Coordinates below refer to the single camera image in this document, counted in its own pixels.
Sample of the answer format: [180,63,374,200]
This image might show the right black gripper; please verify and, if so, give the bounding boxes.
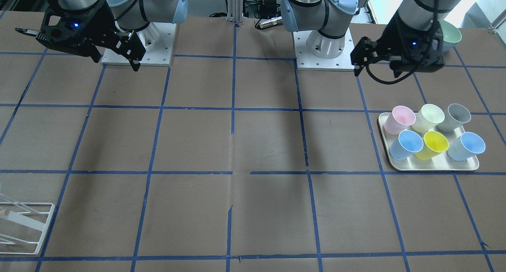
[36,0,146,72]

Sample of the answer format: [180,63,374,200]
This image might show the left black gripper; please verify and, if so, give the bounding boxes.
[350,17,445,79]

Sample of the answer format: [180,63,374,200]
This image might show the white translucent cup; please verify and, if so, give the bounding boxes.
[436,103,472,132]

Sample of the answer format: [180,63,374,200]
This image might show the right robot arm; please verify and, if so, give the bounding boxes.
[17,0,188,71]

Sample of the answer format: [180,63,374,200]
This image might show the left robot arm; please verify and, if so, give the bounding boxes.
[281,0,461,85]

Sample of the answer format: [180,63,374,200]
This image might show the pink cup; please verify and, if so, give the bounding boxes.
[383,106,416,135]

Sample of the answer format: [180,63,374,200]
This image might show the pale green cup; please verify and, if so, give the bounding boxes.
[412,103,445,133]

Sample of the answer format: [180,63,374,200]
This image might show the light blue cup middle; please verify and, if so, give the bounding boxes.
[389,130,424,160]

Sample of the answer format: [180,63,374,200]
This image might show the light blue cup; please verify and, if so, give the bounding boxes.
[447,132,486,161]
[389,130,424,160]

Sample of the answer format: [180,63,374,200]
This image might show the yellow cup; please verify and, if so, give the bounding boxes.
[415,131,449,161]

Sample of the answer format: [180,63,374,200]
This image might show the light blue cup outer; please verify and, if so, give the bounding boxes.
[447,132,486,161]

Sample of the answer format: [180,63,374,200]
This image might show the stacked green blue bowls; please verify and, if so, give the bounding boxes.
[429,20,462,53]

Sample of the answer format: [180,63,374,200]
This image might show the silver flashlight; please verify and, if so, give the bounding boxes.
[255,16,283,30]

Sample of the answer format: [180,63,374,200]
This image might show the cream plastic tray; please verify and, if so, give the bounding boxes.
[377,112,480,172]

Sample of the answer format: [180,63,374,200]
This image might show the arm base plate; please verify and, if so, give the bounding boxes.
[293,29,355,72]
[102,22,176,66]

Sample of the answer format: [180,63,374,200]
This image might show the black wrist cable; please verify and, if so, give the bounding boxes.
[366,0,441,85]

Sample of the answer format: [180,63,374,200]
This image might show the aluminium frame post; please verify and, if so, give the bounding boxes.
[226,0,244,26]

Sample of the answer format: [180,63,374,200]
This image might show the white wire cup rack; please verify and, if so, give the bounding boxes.
[0,193,56,257]

